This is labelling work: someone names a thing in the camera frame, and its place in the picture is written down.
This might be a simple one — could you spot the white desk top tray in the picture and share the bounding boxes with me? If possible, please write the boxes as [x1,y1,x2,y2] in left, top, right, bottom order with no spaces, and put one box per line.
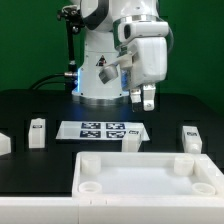
[72,152,224,198]

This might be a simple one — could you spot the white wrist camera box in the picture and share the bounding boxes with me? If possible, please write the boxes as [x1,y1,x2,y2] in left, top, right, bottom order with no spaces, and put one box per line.
[118,21,169,44]

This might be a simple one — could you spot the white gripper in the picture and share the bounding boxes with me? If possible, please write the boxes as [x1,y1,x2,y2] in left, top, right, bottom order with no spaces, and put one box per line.
[117,37,167,112]

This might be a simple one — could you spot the white marker sheet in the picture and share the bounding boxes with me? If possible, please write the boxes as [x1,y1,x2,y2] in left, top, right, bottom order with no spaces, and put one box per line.
[56,121,150,141]

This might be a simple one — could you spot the black camera on stand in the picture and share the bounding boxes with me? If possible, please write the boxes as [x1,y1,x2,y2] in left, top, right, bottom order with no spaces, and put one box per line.
[57,5,81,21]

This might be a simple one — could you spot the black camera stand pole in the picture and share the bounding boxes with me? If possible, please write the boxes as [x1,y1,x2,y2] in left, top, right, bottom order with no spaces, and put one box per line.
[65,20,78,91]

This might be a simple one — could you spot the black cable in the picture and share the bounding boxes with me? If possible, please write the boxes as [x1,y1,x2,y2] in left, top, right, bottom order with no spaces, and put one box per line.
[29,73,78,91]

